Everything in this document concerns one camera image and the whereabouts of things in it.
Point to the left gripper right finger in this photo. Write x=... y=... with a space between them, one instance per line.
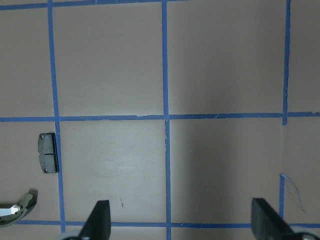
x=266 y=224

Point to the black brake pad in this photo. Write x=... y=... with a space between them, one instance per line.
x=47 y=150

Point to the olive brake shoe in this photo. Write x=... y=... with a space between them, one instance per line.
x=12 y=213

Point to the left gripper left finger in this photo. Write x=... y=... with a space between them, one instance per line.
x=98 y=224

